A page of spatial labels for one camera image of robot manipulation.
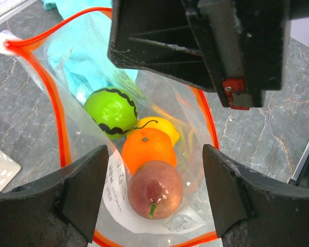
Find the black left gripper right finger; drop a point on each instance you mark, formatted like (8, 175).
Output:
(252, 209)

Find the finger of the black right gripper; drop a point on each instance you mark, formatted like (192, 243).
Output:
(156, 36)

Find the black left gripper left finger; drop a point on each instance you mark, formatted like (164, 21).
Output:
(59, 209)

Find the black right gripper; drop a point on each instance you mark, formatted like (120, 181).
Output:
(244, 45)

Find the green toy watermelon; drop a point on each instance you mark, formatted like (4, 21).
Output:
(113, 110)

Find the yellow toy lemon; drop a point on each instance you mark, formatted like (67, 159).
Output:
(159, 123)

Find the clear zip top bag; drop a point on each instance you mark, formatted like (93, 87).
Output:
(44, 128)

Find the brown toy kiwi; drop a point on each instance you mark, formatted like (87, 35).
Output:
(155, 191)

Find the toy orange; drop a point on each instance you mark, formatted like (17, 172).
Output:
(146, 145)

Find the white perforated plastic basket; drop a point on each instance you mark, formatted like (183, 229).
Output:
(8, 170)

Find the teal cloth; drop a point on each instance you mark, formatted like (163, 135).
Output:
(79, 50)

